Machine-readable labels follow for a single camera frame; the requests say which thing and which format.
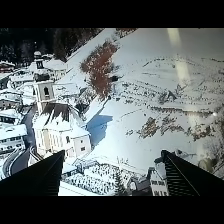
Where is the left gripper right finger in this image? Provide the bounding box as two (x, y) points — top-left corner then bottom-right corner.
(160, 149), (224, 197)

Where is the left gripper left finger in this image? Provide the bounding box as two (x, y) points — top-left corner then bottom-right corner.
(0, 149), (66, 197)

